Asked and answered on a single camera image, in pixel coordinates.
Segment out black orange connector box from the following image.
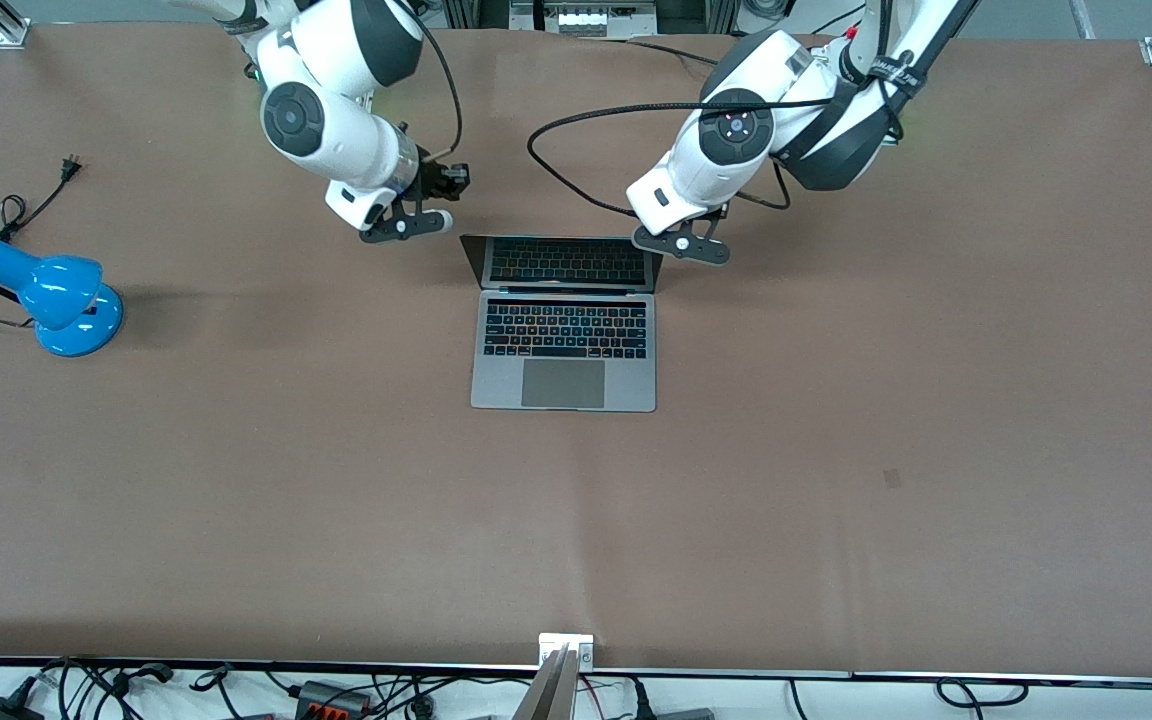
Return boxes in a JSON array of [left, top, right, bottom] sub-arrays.
[[296, 680, 372, 719]]

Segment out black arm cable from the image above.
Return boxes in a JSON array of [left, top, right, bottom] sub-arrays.
[[526, 95, 837, 217], [401, 0, 465, 166]]

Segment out grey open-lid laptop computer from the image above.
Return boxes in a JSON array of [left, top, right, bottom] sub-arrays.
[[459, 235, 668, 413]]

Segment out grey power strip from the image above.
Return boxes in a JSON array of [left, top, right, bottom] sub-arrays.
[[511, 0, 657, 39]]

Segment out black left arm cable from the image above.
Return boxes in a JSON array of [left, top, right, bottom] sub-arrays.
[[526, 95, 837, 217]]

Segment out thick black table cable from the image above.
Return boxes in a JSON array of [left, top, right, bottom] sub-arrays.
[[576, 36, 722, 69]]

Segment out blue desk lamp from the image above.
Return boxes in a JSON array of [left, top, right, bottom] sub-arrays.
[[0, 237, 125, 358]]

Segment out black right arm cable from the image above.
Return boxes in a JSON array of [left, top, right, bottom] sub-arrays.
[[401, 0, 465, 166]]

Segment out silver table edge bracket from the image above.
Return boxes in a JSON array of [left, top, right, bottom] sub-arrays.
[[539, 633, 594, 669]]

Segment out tangled black floor cables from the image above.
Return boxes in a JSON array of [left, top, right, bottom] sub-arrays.
[[36, 658, 177, 720]]

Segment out grey camera mount pole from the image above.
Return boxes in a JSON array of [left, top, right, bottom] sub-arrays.
[[511, 645, 579, 720]]

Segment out black looped floor cable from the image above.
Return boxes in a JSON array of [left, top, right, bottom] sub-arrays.
[[936, 678, 1027, 709]]

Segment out black metal rack frame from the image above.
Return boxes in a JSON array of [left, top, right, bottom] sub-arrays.
[[441, 0, 737, 37]]

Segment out black lamp power cord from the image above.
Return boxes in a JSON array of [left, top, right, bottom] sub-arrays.
[[0, 155, 84, 329]]

